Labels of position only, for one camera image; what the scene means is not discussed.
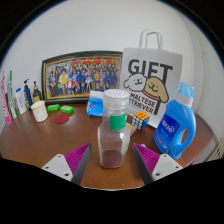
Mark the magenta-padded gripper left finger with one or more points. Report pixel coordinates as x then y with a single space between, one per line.
76 160

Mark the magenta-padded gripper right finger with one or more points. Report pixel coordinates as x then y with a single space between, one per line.
146 160

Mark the clear plastic bottle green label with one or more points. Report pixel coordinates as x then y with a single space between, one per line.
113 140

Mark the small beige card box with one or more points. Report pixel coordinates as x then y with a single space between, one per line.
132 129

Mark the blue detergent bottle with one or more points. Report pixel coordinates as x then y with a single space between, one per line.
170 130

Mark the colourful puzzle cube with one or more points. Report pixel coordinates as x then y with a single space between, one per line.
140 120

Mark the flat round red coaster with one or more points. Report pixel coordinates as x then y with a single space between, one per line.
61 119

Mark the blue tissue pack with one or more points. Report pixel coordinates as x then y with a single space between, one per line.
95 106

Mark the white mug yellow rim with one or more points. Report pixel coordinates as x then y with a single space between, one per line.
40 111

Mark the amber pump bottle yellow label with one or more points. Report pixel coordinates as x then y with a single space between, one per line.
36 95

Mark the white bottle blue cap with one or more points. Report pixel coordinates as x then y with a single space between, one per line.
21 101

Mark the dark blue pump bottle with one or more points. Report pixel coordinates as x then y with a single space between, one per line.
28 95

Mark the framed group picture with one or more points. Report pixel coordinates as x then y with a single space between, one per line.
80 78

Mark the tall white printed box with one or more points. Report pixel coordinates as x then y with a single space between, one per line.
12 96

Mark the tall pink box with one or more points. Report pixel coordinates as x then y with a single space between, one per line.
5 103

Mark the white paper gift bag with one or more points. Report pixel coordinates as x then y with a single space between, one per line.
150 66

